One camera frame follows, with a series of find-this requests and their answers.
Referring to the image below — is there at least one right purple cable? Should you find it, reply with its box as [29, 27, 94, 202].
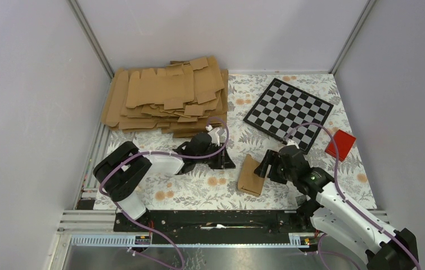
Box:
[282, 122, 422, 270]

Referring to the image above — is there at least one stack of flat cardboard boxes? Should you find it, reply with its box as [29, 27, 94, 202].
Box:
[101, 56, 229, 138]

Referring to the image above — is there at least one brown cardboard box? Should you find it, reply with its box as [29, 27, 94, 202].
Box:
[237, 154, 265, 197]

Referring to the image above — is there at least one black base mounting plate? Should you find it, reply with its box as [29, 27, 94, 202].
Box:
[113, 210, 317, 241]

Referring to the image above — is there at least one red box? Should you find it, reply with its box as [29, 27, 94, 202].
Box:
[324, 129, 356, 162]

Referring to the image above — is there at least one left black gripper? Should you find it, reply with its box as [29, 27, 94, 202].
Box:
[195, 142, 235, 169]

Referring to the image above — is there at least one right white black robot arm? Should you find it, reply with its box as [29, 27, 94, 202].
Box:
[254, 145, 419, 269]

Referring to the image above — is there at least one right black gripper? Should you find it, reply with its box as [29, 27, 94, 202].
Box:
[253, 150, 296, 185]

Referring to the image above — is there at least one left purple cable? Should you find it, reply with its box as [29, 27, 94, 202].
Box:
[98, 116, 230, 270]

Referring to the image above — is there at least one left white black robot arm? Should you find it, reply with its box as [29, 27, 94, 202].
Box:
[93, 132, 236, 231]

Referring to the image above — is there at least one black white checkerboard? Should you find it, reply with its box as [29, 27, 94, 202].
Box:
[243, 78, 333, 154]

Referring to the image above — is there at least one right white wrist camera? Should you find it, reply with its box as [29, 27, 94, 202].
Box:
[286, 139, 299, 148]

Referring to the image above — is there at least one purple cable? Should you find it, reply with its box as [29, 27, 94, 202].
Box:
[98, 116, 230, 270]
[282, 122, 422, 270]

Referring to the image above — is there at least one slotted grey cable duct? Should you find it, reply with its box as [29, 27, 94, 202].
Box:
[70, 233, 311, 249]

